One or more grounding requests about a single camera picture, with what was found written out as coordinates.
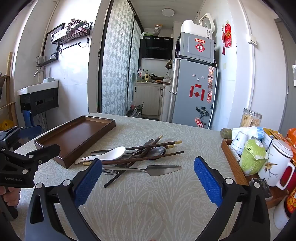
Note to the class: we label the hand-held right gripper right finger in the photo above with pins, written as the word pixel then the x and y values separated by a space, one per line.
pixel 208 183

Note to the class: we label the dark wooden tray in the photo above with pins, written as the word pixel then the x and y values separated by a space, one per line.
pixel 76 136

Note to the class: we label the grey door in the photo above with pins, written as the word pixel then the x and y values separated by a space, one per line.
pixel 285 58

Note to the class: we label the group of condiment bottles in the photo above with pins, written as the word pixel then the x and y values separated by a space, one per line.
pixel 142 75

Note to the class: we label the person's left hand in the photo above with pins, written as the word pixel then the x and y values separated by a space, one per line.
pixel 12 197

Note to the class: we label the metal faucet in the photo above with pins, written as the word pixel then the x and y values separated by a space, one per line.
pixel 39 73

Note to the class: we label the blue white packet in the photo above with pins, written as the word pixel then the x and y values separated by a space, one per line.
pixel 257 133

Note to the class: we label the patterned sliding door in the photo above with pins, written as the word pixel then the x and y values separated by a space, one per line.
pixel 115 58

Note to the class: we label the white lidded bird mug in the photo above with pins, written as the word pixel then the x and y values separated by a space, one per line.
pixel 275 162

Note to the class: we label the cabbage shaped green cup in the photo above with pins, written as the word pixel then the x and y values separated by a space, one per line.
pixel 252 157

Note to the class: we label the small white cup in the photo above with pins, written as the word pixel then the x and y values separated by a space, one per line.
pixel 239 142

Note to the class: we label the round ceiling lamp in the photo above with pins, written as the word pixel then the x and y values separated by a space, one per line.
pixel 168 12

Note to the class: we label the grey microwave oven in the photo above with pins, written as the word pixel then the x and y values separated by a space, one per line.
pixel 196 46

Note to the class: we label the white round dial appliance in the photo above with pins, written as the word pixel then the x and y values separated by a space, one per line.
pixel 206 21

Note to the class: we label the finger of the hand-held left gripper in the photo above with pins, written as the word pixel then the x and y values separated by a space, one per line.
pixel 30 131
pixel 46 153

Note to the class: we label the black range hood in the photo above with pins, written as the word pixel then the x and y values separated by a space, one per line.
pixel 156 47

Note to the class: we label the potato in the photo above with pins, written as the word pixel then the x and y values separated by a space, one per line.
pixel 225 133

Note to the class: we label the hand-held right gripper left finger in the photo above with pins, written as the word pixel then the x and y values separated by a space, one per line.
pixel 89 183

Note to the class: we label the white plastic canister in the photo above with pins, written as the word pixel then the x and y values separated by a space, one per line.
pixel 192 26

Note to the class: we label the white sink with black cabinet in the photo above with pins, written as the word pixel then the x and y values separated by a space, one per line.
pixel 38 97

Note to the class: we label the yellow plastic bag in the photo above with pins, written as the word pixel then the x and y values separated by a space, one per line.
pixel 5 125

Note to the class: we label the orange snack packet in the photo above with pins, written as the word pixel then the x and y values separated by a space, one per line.
pixel 291 141

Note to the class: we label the pair of shoes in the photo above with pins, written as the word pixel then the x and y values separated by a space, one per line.
pixel 136 110

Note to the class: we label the grey refrigerator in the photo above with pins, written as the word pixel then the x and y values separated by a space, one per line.
pixel 192 92

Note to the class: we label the red hanging decoration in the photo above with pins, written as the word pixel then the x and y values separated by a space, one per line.
pixel 227 37

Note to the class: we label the metal wall shelf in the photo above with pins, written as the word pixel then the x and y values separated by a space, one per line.
pixel 45 60

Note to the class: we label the red label jar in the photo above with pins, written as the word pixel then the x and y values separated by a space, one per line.
pixel 291 204

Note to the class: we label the black wok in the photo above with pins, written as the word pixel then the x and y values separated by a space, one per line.
pixel 157 77

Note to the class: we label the bamboo rack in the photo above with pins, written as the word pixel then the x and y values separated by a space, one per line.
pixel 9 92

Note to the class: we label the white kitchen cabinet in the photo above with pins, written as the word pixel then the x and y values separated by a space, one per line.
pixel 148 99

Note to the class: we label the light wooden tray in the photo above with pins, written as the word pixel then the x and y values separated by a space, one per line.
pixel 233 162

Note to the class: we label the clear plastic jar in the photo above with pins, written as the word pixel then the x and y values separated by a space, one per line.
pixel 251 118

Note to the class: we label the white wall switch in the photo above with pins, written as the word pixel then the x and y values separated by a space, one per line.
pixel 252 39

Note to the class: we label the small black box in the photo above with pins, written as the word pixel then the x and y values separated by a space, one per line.
pixel 262 188

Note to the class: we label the metal spoon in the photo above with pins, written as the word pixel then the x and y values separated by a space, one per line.
pixel 158 151

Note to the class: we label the black framed mirror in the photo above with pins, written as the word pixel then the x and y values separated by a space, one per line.
pixel 52 48

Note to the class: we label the white ceramic spoon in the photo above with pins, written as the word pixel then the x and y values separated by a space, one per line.
pixel 113 153

